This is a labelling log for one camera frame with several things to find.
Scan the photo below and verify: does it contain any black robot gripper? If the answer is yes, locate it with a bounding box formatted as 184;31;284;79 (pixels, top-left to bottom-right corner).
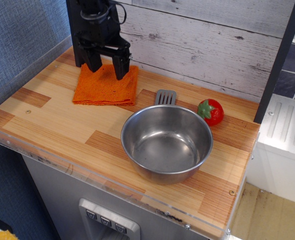
74;11;132;80

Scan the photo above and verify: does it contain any orange cloth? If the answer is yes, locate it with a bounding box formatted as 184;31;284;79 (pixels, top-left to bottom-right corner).
72;64;139;106

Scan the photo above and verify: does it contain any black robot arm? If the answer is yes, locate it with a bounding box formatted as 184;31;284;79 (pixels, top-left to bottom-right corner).
74;0;131;80

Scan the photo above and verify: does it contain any stainless steel pot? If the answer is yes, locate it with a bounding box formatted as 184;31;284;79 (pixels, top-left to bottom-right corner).
120;105;214;185

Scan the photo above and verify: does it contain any grey slotted spatula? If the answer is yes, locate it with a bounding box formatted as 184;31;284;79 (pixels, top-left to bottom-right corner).
154;89;177;106

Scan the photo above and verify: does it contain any red toy strawberry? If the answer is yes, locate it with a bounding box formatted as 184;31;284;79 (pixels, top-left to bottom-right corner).
196;98;225;127

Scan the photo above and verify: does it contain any grey control panel with buttons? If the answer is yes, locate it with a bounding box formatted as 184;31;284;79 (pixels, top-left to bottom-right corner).
78;198;141;240

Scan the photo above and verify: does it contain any white ribbed cabinet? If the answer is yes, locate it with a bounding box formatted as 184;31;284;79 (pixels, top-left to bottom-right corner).
246;94;295;202

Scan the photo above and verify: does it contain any yellow object bottom left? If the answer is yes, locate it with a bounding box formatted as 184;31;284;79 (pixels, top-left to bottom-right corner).
0;230;19;240

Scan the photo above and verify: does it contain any dark grey right post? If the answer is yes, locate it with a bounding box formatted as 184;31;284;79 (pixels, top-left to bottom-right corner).
253;3;295;124

